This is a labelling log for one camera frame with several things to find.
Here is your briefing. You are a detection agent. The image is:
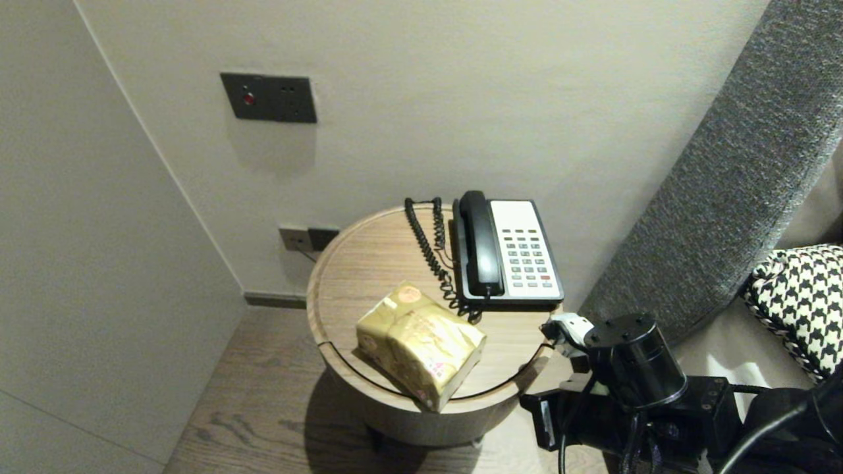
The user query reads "gold tissue pack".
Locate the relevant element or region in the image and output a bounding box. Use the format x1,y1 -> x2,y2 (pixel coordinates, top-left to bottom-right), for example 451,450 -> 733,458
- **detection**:
356,282 -> 488,414

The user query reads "curved wooden nightstand drawer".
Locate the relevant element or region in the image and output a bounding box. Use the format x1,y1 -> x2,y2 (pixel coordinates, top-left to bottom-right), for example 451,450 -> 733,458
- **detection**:
316,339 -> 554,448

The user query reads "white bed sheet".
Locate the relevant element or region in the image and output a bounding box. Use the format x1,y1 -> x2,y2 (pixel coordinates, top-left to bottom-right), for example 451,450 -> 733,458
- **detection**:
672,135 -> 843,399

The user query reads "black and white telephone base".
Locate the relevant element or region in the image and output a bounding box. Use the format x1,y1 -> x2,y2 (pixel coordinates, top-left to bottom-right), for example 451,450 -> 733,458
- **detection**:
451,199 -> 565,311

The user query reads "black white houndstooth pillow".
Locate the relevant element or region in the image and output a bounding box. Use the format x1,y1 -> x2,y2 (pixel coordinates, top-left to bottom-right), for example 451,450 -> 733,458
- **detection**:
743,245 -> 843,382

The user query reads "black telephone handset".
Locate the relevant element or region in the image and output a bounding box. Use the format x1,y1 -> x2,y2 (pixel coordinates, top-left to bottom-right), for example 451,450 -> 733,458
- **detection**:
458,190 -> 506,298

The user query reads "grey fabric headboard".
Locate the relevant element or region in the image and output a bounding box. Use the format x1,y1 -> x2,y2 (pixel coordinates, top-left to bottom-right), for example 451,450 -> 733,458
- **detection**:
580,0 -> 843,343

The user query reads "round wooden nightstand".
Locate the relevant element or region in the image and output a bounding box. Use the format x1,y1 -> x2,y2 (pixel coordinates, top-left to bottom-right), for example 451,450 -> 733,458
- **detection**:
305,205 -> 565,448

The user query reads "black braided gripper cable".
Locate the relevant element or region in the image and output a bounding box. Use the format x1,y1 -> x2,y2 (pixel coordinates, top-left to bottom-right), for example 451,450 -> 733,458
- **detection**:
622,411 -> 661,474

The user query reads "black coiled phone cord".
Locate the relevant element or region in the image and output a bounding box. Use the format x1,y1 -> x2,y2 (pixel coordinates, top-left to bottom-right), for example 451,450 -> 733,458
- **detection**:
403,197 -> 483,326

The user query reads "dark wall socket plate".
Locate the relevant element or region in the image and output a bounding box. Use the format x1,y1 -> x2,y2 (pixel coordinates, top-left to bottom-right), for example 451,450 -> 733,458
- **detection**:
308,228 -> 340,253

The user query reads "beige wall socket plate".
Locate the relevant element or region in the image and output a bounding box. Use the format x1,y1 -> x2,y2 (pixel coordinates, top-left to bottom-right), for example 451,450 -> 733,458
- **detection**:
278,227 -> 312,253

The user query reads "dark wall switch panel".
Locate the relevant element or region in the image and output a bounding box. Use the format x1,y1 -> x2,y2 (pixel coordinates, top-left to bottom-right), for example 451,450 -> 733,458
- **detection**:
220,72 -> 317,124

